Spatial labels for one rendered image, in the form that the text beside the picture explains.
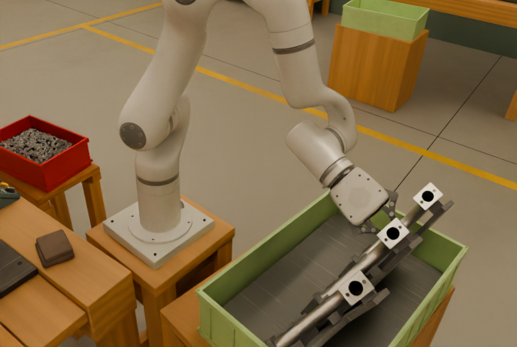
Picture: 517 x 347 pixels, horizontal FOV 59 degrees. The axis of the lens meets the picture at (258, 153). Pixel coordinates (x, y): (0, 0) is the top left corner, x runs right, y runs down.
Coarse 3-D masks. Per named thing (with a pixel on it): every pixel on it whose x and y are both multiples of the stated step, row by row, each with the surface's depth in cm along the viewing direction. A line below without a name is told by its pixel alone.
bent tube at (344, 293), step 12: (360, 276) 83; (348, 288) 84; (360, 288) 95; (372, 288) 82; (336, 300) 96; (348, 300) 83; (312, 312) 97; (324, 312) 96; (300, 324) 97; (312, 324) 97; (288, 336) 97; (300, 336) 97
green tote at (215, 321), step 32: (288, 224) 128; (320, 224) 145; (384, 224) 139; (416, 224) 131; (256, 256) 121; (416, 256) 136; (448, 256) 128; (224, 288) 115; (448, 288) 127; (224, 320) 104; (416, 320) 105
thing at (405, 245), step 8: (408, 240) 98; (416, 240) 98; (400, 248) 99; (408, 248) 96; (400, 256) 99; (392, 264) 102; (384, 272) 104; (376, 280) 102; (312, 304) 111; (344, 304) 104; (304, 312) 115; (328, 320) 108; (320, 328) 112
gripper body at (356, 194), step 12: (360, 168) 101; (336, 180) 100; (348, 180) 100; (360, 180) 99; (372, 180) 98; (336, 192) 100; (348, 192) 99; (360, 192) 99; (372, 192) 98; (384, 192) 97; (336, 204) 100; (348, 204) 99; (360, 204) 98; (372, 204) 97; (348, 216) 98; (360, 216) 97
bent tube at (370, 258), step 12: (384, 228) 95; (396, 228) 95; (384, 240) 95; (396, 240) 94; (372, 252) 108; (384, 252) 106; (360, 264) 108; (372, 264) 107; (348, 276) 108; (336, 288) 108
